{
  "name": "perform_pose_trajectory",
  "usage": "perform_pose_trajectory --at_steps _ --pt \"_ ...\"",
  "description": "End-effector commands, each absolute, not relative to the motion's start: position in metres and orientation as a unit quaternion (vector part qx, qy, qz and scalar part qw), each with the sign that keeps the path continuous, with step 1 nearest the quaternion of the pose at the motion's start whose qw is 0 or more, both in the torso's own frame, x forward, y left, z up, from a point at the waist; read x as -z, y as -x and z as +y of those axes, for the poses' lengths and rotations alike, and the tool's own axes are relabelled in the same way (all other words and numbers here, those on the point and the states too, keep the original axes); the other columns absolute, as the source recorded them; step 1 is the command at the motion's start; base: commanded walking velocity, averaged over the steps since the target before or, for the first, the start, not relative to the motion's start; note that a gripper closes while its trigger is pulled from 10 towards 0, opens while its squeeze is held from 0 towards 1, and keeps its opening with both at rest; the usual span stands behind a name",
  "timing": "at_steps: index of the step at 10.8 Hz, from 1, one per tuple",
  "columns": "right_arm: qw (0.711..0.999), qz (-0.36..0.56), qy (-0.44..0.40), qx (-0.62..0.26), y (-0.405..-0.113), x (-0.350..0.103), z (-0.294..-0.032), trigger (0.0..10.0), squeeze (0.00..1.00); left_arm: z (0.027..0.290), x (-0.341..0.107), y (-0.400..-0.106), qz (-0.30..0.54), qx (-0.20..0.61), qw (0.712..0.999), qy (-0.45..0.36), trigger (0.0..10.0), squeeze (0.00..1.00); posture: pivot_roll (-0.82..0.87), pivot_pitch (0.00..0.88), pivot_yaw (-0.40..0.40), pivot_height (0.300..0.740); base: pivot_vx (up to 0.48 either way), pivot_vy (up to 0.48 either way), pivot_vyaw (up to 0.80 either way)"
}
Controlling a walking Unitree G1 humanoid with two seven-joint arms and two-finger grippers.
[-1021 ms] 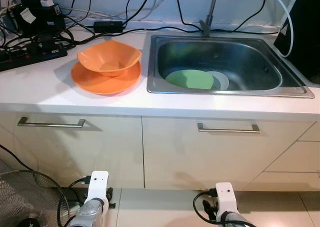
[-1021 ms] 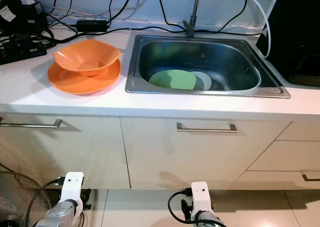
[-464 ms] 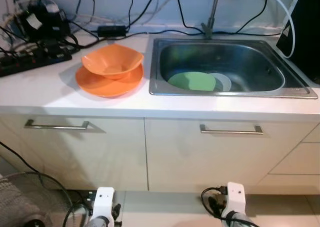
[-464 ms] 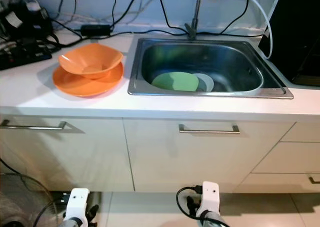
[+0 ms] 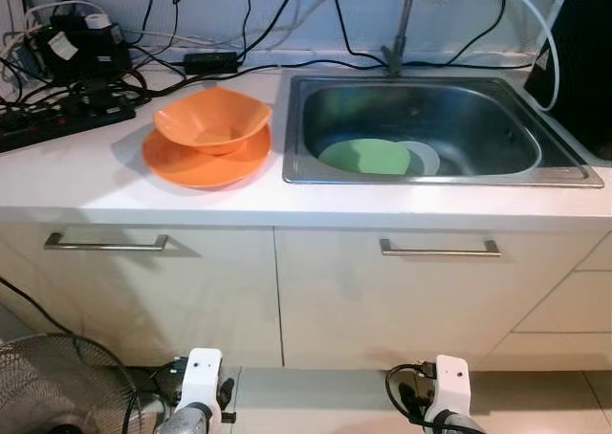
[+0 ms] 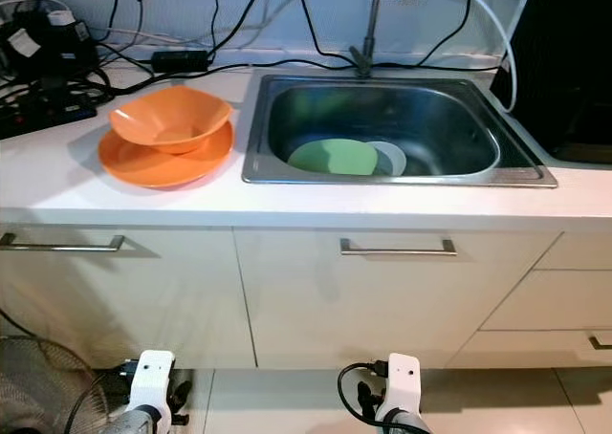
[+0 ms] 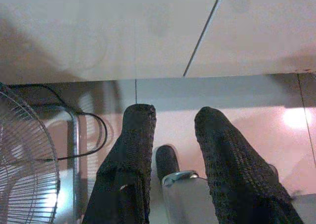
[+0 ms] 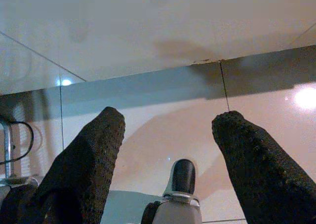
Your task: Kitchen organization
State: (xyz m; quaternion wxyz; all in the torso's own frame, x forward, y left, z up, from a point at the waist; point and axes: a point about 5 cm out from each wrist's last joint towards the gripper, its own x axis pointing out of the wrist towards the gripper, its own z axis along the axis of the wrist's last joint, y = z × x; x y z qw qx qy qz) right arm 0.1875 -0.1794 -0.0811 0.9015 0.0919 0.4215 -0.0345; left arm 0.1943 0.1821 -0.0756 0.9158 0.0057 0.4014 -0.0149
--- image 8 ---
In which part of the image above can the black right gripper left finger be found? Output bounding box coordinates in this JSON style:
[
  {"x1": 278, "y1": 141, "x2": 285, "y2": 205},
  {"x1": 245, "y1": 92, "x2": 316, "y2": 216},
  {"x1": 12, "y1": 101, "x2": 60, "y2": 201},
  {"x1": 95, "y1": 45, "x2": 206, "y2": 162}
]
[{"x1": 32, "y1": 106, "x2": 126, "y2": 224}]

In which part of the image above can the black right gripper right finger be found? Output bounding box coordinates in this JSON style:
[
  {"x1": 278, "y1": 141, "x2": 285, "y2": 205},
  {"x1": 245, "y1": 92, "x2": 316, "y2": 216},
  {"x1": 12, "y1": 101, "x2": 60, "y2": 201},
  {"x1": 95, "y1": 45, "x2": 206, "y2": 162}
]
[{"x1": 211, "y1": 110, "x2": 316, "y2": 224}]

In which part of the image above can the chrome kitchen faucet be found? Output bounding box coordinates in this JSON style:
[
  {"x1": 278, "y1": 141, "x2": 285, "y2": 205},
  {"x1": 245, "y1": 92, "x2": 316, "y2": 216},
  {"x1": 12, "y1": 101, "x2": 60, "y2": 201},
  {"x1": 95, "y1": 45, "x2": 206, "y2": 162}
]
[{"x1": 0, "y1": 120, "x2": 40, "y2": 187}]

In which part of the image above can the black power cable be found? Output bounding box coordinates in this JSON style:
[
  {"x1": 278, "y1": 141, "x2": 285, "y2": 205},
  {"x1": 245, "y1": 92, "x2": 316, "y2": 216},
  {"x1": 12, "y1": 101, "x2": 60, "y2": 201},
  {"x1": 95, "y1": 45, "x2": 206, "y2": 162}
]
[{"x1": 0, "y1": 121, "x2": 35, "y2": 164}]

